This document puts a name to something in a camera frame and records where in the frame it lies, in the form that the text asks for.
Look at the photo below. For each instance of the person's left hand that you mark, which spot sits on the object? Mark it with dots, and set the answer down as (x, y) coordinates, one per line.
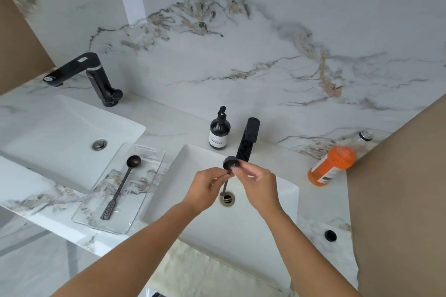
(203, 190)

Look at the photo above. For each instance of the person's right hand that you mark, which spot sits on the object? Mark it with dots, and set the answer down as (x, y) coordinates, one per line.
(263, 189)

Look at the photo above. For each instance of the clear plastic tray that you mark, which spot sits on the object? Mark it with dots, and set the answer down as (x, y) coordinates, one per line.
(139, 199)

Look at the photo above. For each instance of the person's right forearm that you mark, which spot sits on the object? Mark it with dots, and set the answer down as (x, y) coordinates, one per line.
(310, 258)

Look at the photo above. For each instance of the person's left forearm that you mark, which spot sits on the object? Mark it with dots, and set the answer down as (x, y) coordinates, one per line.
(139, 255)

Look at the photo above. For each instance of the person's black shoe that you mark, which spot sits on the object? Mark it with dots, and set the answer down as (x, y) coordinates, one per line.
(155, 294)

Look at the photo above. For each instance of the white rectangular sink basin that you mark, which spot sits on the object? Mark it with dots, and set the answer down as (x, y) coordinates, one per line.
(188, 175)
(52, 126)

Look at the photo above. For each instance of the metal sink drain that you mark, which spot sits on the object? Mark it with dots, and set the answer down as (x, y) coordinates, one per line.
(227, 200)
(99, 144)

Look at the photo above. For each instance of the black angular faucet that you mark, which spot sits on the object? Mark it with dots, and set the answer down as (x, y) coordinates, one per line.
(249, 136)

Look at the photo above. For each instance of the dark soap pump bottle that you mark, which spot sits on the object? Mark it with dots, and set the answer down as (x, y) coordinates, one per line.
(219, 133)

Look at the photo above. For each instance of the orange bottle with clear neck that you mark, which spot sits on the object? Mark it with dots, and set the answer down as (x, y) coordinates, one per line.
(331, 164)

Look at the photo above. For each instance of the small black round cap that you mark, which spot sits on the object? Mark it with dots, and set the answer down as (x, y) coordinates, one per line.
(330, 235)

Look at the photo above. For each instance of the brown wooden panel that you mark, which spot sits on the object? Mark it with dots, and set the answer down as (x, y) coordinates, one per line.
(400, 202)
(17, 56)

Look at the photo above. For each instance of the black swivel faucet with label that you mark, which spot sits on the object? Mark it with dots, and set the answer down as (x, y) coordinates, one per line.
(97, 77)

